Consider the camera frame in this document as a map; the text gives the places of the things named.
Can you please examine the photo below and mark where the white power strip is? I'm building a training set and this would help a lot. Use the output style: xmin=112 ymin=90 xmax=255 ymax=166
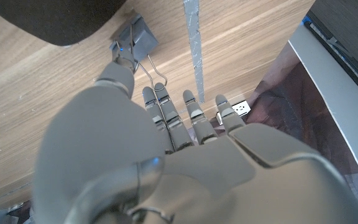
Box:
xmin=216 ymin=99 xmax=251 ymax=125

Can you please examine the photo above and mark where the white partition panel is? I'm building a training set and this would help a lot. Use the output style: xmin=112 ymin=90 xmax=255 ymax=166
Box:
xmin=287 ymin=23 xmax=358 ymax=203

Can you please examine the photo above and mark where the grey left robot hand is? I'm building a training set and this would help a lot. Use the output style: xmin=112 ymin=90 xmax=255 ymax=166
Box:
xmin=31 ymin=46 xmax=358 ymax=224

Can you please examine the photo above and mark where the black felt board eraser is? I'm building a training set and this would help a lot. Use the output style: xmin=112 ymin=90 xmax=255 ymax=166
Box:
xmin=0 ymin=0 xmax=127 ymax=47

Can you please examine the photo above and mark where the grey tape outline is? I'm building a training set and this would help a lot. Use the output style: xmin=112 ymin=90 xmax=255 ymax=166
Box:
xmin=183 ymin=0 xmax=205 ymax=104

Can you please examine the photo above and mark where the grey paper clamp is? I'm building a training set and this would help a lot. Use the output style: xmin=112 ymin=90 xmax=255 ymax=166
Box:
xmin=109 ymin=14 xmax=176 ymax=153

